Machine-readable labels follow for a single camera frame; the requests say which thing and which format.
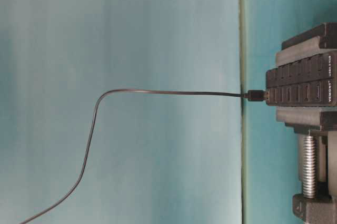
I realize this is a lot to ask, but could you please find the black USB cable with plug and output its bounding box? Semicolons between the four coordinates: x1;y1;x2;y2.
17;88;270;224

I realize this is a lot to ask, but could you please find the black multi-port USB hub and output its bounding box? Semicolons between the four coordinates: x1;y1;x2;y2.
266;50;336;107

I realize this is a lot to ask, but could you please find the black bench vise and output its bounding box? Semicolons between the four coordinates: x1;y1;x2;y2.
275;22;336;223

